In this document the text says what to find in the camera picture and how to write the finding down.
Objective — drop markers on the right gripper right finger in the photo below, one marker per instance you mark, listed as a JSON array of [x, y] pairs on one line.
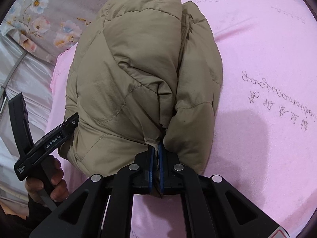
[[211, 206]]

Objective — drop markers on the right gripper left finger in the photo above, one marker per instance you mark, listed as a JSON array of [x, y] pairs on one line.
[[102, 206]]

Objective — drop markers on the olive quilted jacket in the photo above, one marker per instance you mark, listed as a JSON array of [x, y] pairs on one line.
[[145, 72]]

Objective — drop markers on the pink bed sheet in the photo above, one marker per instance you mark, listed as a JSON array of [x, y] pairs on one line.
[[265, 132]]

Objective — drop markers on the white satin curtain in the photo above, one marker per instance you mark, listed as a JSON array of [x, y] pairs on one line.
[[26, 101]]

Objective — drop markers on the grey floral blanket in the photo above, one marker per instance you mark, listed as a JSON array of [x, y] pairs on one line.
[[46, 28]]

